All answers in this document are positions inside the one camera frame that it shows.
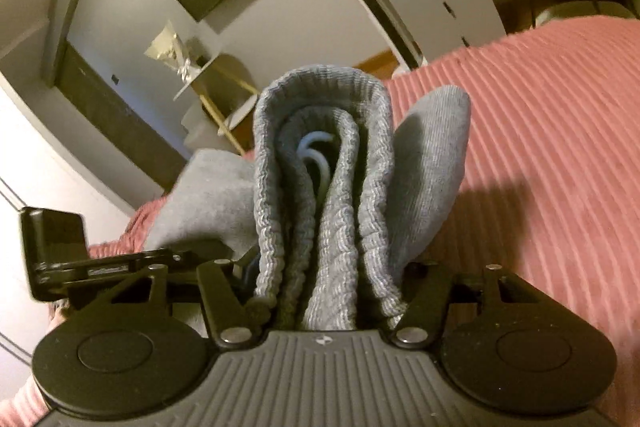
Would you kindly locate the pink ribbed bedspread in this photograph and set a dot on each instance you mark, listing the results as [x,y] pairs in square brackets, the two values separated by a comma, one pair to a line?
[540,157]

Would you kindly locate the white cabinet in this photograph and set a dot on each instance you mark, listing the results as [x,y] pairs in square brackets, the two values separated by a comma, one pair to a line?
[445,2]

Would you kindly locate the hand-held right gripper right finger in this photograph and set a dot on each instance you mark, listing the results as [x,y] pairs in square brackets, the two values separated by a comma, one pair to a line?
[425,302]

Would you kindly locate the grey pants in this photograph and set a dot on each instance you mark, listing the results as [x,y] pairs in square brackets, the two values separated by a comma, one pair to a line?
[340,207]

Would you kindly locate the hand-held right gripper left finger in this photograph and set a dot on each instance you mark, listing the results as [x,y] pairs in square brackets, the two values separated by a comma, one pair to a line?
[220,297]

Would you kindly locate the dark brown door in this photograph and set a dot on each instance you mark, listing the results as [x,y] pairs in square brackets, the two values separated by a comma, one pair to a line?
[120,117]

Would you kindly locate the gold round side table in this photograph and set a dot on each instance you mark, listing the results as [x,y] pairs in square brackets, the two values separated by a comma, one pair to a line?
[220,77]

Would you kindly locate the wrapped flower bouquet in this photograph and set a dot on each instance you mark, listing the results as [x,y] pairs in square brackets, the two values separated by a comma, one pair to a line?
[167,49]

